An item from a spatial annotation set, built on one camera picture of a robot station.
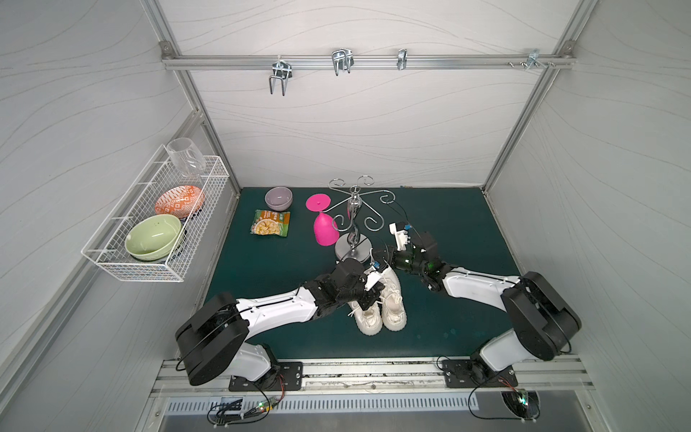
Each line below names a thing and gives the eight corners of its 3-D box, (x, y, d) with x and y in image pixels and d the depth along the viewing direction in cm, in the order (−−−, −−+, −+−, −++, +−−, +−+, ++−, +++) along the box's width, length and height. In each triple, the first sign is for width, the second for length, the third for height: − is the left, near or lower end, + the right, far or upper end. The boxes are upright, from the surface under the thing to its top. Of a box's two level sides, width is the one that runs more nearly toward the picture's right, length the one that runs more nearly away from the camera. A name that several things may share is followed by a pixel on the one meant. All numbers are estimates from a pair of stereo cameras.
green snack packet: (251, 236, 106) (249, 230, 103) (258, 214, 114) (255, 209, 111) (288, 236, 106) (286, 230, 103) (292, 214, 114) (291, 209, 111)
